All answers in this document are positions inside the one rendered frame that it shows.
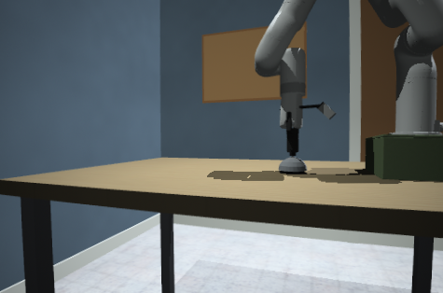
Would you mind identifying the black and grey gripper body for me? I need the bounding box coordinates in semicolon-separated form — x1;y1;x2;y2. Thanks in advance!
280;92;306;129

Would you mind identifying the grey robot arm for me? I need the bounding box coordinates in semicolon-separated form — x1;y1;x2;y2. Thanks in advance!
255;0;443;135

